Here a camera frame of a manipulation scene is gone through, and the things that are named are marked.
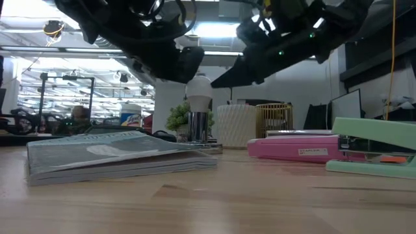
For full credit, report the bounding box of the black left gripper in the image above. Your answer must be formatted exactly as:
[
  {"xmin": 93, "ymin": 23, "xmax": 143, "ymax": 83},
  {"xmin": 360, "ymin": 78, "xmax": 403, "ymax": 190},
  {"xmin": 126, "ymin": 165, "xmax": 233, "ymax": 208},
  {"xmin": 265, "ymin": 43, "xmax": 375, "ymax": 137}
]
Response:
[{"xmin": 106, "ymin": 0, "xmax": 206, "ymax": 85}]

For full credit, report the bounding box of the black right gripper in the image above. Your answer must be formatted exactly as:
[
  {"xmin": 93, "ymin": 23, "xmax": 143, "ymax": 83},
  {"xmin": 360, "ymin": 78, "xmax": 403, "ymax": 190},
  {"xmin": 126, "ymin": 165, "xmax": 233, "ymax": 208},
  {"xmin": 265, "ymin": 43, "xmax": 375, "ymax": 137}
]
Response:
[{"xmin": 210, "ymin": 0, "xmax": 330, "ymax": 89}]

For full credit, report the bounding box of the white frosted lightbulb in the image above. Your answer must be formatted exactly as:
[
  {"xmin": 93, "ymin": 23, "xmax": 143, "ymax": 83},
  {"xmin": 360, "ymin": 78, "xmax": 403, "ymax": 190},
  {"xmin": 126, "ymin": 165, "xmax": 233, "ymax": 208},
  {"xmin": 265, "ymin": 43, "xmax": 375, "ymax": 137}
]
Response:
[{"xmin": 185, "ymin": 75, "xmax": 214, "ymax": 113}]

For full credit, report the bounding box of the chrome lamp socket base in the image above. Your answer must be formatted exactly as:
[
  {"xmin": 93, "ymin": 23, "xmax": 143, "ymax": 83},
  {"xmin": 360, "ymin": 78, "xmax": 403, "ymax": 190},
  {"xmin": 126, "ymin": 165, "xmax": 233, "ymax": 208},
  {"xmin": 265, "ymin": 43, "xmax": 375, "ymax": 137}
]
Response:
[{"xmin": 175, "ymin": 111, "xmax": 224, "ymax": 155}]

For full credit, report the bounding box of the green artificial potted plant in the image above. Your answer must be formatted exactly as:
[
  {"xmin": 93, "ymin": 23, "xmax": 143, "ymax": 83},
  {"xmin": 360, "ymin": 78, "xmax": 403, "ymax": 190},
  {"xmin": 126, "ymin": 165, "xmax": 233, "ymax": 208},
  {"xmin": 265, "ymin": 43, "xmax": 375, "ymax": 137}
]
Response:
[{"xmin": 165, "ymin": 100, "xmax": 216, "ymax": 142}]

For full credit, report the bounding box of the white textured pen cup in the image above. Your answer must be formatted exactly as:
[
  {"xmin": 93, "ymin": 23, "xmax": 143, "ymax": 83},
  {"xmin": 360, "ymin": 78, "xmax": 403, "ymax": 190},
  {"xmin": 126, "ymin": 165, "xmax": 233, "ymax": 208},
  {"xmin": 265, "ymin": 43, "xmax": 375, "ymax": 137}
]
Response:
[{"xmin": 216, "ymin": 103, "xmax": 257, "ymax": 149}]

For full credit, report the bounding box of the Lysol wipes canister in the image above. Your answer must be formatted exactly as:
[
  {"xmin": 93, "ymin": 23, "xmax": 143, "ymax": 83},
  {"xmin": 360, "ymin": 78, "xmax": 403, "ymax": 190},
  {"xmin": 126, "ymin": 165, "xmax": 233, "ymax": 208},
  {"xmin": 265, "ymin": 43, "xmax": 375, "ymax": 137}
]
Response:
[{"xmin": 120, "ymin": 103, "xmax": 143, "ymax": 128}]

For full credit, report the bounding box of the white framed monitor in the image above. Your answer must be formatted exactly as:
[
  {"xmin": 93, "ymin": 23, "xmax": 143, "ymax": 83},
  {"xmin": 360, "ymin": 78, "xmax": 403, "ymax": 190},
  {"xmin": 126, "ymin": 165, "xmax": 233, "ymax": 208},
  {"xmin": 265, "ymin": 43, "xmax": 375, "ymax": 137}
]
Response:
[{"xmin": 330, "ymin": 88, "xmax": 363, "ymax": 131}]

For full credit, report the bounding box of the person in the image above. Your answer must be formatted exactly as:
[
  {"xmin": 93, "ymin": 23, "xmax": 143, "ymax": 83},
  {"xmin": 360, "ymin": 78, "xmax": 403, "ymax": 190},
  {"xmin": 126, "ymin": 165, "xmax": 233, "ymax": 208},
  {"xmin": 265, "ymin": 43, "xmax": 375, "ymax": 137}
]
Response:
[{"xmin": 69, "ymin": 105, "xmax": 93, "ymax": 131}]

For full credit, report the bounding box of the ceiling light strip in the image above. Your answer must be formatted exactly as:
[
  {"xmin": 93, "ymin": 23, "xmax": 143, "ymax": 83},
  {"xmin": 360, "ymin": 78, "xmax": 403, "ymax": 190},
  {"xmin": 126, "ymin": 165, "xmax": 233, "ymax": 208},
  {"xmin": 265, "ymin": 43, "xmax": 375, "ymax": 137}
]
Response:
[{"xmin": 0, "ymin": 46, "xmax": 125, "ymax": 54}]

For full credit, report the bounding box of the mint green stapler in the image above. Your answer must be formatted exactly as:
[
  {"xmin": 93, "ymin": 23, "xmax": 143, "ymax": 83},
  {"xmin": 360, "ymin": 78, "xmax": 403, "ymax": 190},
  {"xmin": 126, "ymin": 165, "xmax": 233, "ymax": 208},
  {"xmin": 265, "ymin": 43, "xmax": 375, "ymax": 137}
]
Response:
[{"xmin": 325, "ymin": 116, "xmax": 416, "ymax": 181}]

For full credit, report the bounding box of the gold wire cup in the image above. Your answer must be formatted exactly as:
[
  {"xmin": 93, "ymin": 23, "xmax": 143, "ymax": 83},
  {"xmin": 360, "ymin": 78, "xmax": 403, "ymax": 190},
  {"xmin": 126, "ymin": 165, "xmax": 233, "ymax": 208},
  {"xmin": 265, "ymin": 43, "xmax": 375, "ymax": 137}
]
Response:
[{"xmin": 255, "ymin": 103, "xmax": 294, "ymax": 139}]

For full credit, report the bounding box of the black background gantry frame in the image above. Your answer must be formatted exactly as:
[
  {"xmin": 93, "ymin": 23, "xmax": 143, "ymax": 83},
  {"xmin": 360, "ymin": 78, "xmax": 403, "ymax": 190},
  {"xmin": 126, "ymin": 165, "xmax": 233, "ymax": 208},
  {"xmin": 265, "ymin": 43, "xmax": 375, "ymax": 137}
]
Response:
[{"xmin": 38, "ymin": 73, "xmax": 96, "ymax": 131}]

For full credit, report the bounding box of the yellow cable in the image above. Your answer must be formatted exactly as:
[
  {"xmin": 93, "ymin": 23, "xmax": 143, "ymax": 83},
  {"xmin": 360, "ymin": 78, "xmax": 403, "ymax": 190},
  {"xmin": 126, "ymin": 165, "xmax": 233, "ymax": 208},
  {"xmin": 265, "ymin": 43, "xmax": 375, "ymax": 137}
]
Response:
[{"xmin": 384, "ymin": 0, "xmax": 398, "ymax": 122}]

